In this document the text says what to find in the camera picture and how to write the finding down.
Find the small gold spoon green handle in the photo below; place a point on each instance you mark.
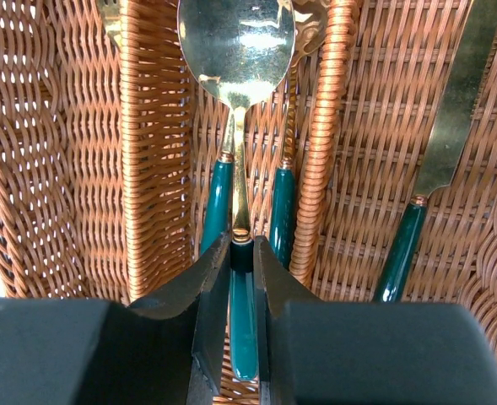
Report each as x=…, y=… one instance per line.
x=311, y=19

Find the gold knife green handle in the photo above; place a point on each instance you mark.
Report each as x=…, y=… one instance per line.
x=447, y=139

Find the brown wicker cutlery tray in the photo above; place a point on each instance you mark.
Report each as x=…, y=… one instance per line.
x=106, y=155

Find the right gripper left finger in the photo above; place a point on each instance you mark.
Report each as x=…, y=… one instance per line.
x=164, y=348

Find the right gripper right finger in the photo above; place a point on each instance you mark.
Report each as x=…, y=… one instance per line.
x=313, y=351

